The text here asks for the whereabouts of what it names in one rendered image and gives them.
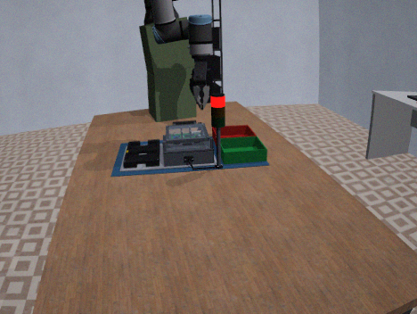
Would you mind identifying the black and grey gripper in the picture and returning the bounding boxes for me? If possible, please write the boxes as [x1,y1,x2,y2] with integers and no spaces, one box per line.
[190,54,213,110]

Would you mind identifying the red bin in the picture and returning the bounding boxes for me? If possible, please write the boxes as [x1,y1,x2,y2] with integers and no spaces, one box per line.
[212,125,256,145]

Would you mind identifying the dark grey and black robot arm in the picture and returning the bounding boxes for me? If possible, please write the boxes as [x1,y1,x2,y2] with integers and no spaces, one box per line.
[144,0,213,85]

